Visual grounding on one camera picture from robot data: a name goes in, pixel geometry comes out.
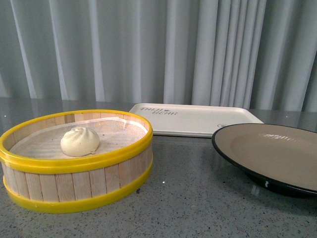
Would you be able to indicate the beige plate with black rim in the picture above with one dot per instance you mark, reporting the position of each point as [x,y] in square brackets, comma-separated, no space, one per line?
[281,159]

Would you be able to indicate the yellow rimmed wooden steamer basket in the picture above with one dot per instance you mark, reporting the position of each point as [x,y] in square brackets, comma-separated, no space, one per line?
[79,183]

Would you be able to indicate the white rectangular tray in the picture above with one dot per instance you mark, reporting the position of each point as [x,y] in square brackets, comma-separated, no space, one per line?
[191,120]

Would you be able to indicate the grey pleated curtain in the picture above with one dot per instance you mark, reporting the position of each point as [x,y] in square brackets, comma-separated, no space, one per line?
[258,54]

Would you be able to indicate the white steamer liner cloth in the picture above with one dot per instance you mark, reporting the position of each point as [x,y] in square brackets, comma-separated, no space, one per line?
[114,133]

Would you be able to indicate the white steamed bun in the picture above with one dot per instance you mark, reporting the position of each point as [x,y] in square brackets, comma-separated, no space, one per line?
[79,141]

